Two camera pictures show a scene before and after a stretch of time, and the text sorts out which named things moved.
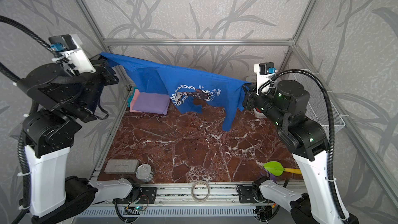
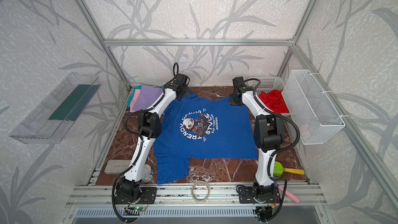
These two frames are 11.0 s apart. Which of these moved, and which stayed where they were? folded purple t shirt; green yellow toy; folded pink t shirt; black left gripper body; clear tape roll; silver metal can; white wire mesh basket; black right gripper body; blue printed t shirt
Moved: black right gripper body; black left gripper body; blue printed t shirt
Stayed: folded purple t shirt; green yellow toy; silver metal can; folded pink t shirt; white wire mesh basket; clear tape roll
